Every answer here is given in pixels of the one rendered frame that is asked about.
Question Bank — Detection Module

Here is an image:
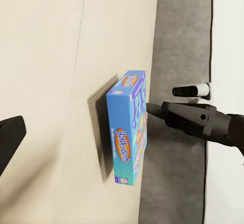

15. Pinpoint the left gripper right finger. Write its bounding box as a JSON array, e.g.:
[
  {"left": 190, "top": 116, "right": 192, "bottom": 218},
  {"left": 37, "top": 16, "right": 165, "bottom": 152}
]
[{"left": 228, "top": 115, "right": 244, "bottom": 156}]

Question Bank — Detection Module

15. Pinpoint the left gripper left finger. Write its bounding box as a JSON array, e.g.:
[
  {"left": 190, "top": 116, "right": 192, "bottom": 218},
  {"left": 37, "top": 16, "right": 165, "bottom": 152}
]
[{"left": 0, "top": 115, "right": 26, "bottom": 176}]

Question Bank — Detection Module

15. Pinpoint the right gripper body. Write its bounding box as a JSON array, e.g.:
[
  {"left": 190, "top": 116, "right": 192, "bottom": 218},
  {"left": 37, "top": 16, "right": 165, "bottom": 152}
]
[{"left": 167, "top": 103, "right": 229, "bottom": 142}]

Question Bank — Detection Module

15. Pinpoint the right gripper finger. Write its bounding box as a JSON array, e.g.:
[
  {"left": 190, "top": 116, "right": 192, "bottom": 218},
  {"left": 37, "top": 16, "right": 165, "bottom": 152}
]
[
  {"left": 146, "top": 103, "right": 185, "bottom": 129},
  {"left": 161, "top": 102, "right": 209, "bottom": 127}
]

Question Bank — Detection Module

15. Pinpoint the board game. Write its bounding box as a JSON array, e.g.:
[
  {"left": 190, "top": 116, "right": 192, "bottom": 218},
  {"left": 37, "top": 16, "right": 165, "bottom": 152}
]
[{"left": 106, "top": 70, "right": 147, "bottom": 186}]

